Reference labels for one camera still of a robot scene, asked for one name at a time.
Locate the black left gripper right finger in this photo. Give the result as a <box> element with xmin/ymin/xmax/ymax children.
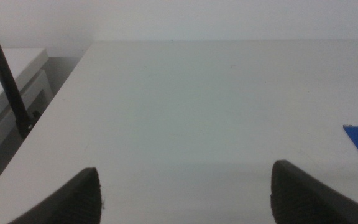
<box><xmin>270</xmin><ymin>159</ymin><xmax>358</xmax><ymax>224</ymax></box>

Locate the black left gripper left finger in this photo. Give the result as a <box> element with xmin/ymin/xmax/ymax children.
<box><xmin>7</xmin><ymin>167</ymin><xmax>103</xmax><ymax>224</ymax></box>

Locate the white side cabinet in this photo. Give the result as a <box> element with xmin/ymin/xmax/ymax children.
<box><xmin>0</xmin><ymin>47</ymin><xmax>54</xmax><ymax>170</ymax></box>

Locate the black stand pole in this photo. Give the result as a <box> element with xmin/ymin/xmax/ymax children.
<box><xmin>0</xmin><ymin>0</ymin><xmax>39</xmax><ymax>139</ymax></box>

